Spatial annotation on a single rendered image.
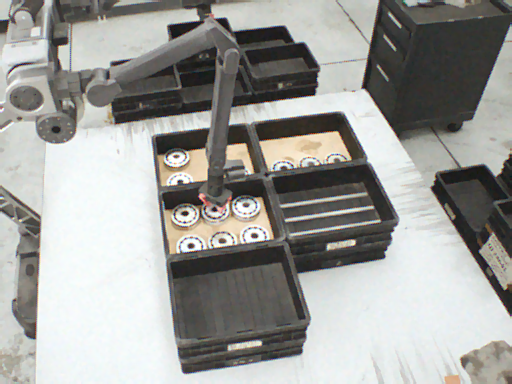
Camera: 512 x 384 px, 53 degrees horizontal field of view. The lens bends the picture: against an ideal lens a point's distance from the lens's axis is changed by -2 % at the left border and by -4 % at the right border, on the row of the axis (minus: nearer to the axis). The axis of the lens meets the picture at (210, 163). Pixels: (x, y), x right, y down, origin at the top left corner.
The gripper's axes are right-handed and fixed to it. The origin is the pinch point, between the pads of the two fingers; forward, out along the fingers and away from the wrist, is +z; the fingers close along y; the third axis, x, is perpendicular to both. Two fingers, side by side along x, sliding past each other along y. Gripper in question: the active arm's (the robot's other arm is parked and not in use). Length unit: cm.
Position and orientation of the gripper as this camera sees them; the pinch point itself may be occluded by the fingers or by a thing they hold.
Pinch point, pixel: (215, 208)
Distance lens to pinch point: 188.3
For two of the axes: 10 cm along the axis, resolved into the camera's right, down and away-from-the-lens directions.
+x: -5.9, 5.7, -5.7
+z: 0.0, 7.1, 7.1
